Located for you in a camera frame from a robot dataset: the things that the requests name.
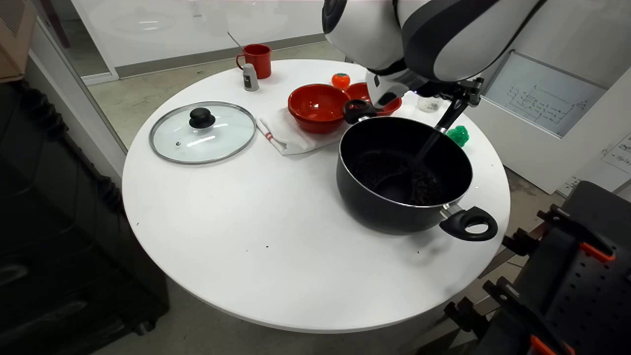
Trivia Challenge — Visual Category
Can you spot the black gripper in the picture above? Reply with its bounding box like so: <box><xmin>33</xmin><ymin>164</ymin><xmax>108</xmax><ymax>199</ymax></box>
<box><xmin>413</xmin><ymin>77</ymin><xmax>484</xmax><ymax>111</ymax></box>

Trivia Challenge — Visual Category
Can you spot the black spoon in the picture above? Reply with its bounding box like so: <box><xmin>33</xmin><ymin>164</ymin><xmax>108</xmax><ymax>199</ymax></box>
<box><xmin>372</xmin><ymin>97</ymin><xmax>469</xmax><ymax>190</ymax></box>

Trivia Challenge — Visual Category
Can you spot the red bowl with dark contents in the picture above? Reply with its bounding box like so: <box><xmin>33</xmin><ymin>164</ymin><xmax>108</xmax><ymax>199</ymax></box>
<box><xmin>342</xmin><ymin>81</ymin><xmax>404</xmax><ymax>119</ymax></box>

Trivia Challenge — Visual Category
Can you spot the black cooking pot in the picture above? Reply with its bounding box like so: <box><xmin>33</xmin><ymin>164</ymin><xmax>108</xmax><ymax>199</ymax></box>
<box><xmin>335</xmin><ymin>97</ymin><xmax>498</xmax><ymax>243</ymax></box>

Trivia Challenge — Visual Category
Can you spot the glass pot lid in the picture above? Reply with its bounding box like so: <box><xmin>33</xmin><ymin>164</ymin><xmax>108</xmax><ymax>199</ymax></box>
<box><xmin>147</xmin><ymin>99</ymin><xmax>258</xmax><ymax>166</ymax></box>

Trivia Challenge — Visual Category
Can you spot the clear plastic measuring cup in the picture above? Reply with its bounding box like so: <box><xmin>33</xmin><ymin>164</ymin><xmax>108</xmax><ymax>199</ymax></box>
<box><xmin>415</xmin><ymin>95</ymin><xmax>455</xmax><ymax>115</ymax></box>

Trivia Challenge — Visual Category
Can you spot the green toy vegetable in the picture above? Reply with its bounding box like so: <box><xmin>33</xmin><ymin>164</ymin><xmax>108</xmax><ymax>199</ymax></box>
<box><xmin>445</xmin><ymin>124</ymin><xmax>471</xmax><ymax>148</ymax></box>

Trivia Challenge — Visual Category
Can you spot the white panel with printed sheet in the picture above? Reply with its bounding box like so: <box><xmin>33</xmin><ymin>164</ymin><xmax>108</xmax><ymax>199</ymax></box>
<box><xmin>459</xmin><ymin>0</ymin><xmax>631</xmax><ymax>195</ymax></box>

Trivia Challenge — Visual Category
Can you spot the small orange toy fruit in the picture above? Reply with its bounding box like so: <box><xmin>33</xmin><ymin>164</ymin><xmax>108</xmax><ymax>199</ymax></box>
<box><xmin>329</xmin><ymin>71</ymin><xmax>352</xmax><ymax>93</ymax></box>

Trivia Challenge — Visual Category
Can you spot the empty red bowl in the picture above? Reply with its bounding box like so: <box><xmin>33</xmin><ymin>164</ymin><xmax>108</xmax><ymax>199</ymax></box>
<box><xmin>285</xmin><ymin>83</ymin><xmax>350</xmax><ymax>136</ymax></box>

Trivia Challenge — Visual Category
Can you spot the black orange bar clamp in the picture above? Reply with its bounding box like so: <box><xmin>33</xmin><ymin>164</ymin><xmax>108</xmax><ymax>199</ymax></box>
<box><xmin>500</xmin><ymin>203</ymin><xmax>618</xmax><ymax>264</ymax></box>
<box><xmin>441</xmin><ymin>276</ymin><xmax>577</xmax><ymax>355</ymax></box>

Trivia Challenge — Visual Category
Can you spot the red mug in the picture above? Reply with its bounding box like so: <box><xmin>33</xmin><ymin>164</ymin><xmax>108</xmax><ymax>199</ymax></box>
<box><xmin>234</xmin><ymin>42</ymin><xmax>273</xmax><ymax>81</ymax></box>

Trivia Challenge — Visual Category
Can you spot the small grey shaker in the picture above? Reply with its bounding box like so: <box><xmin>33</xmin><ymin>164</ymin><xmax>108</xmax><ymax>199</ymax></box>
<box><xmin>240</xmin><ymin>61</ymin><xmax>260</xmax><ymax>93</ymax></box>

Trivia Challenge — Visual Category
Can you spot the thin stick in mug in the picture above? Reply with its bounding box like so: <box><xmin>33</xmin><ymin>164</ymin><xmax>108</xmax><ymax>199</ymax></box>
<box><xmin>224</xmin><ymin>30</ymin><xmax>246</xmax><ymax>51</ymax></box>

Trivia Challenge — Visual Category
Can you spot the black perforated workbench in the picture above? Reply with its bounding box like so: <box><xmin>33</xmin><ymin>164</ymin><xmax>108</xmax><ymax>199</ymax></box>
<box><xmin>419</xmin><ymin>180</ymin><xmax>631</xmax><ymax>355</ymax></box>

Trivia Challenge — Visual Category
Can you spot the brown cardboard box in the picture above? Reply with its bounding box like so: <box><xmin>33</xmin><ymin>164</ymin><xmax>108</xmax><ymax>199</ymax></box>
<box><xmin>0</xmin><ymin>0</ymin><xmax>37</xmax><ymax>85</ymax></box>

